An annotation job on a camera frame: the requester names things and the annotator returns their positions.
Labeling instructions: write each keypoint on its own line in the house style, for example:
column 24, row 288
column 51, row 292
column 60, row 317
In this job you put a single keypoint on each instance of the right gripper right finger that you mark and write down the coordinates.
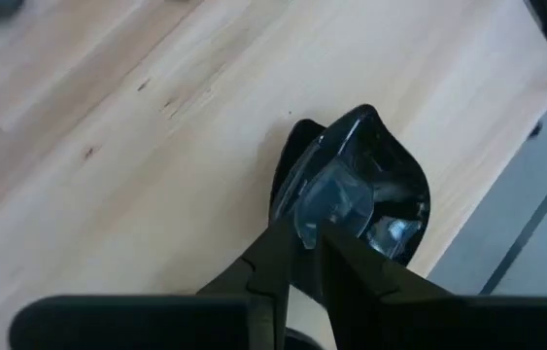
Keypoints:
column 380, row 311

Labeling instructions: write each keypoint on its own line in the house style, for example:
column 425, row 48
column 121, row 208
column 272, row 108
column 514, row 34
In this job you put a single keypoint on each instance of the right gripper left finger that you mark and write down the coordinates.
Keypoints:
column 268, row 287

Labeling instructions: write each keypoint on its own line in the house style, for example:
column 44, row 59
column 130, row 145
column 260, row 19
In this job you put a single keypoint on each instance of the black leaf-shaped mini plate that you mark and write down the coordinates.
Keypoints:
column 292, row 150
column 389, row 194

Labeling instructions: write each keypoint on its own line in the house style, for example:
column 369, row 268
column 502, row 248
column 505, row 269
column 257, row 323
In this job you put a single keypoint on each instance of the wooden shelf with black legs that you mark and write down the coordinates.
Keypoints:
column 399, row 73

